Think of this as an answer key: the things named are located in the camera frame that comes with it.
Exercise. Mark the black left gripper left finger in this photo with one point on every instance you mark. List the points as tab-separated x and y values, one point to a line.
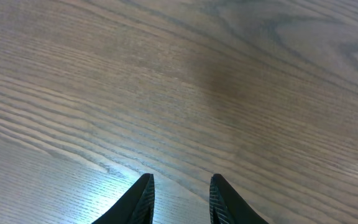
136	206

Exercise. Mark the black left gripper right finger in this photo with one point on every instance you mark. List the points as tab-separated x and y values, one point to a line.
226	206

